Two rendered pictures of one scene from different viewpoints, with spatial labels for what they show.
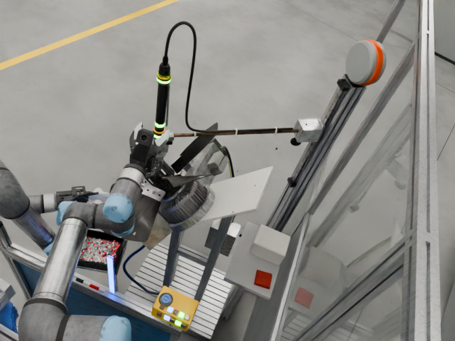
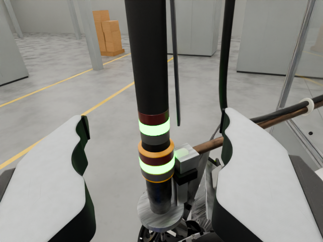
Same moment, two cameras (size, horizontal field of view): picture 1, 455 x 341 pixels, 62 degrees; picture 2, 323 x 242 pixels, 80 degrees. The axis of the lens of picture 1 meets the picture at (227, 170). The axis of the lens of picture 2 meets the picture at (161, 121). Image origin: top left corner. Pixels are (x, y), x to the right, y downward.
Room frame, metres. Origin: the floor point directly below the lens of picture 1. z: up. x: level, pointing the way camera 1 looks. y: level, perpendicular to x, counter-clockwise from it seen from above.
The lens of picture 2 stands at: (0.79, 0.26, 1.72)
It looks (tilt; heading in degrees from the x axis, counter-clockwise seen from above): 31 degrees down; 2
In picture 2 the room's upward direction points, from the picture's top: 3 degrees counter-clockwise
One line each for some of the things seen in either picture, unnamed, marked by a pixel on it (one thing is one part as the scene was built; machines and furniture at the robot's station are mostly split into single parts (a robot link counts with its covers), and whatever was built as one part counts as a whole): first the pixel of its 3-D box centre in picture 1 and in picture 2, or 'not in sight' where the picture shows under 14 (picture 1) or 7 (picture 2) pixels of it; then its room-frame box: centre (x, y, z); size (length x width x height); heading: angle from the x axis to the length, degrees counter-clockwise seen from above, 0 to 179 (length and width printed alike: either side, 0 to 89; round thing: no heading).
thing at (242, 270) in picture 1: (256, 258); not in sight; (1.01, -0.28, 0.85); 0.36 x 0.24 x 0.03; 172
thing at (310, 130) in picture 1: (309, 130); not in sight; (1.26, -0.28, 1.54); 0.10 x 0.07 x 0.08; 117
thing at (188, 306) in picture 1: (175, 308); not in sight; (0.57, 0.04, 1.02); 0.16 x 0.10 x 0.11; 82
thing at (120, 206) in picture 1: (121, 201); not in sight; (0.59, 0.26, 1.64); 0.11 x 0.08 x 0.09; 2
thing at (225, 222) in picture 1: (211, 262); not in sight; (1.06, -0.07, 0.58); 0.09 x 0.04 x 1.15; 172
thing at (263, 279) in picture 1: (263, 279); not in sight; (0.90, -0.33, 0.87); 0.08 x 0.08 x 0.02; 89
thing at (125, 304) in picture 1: (91, 288); not in sight; (0.62, 0.43, 0.82); 0.90 x 0.04 x 0.08; 82
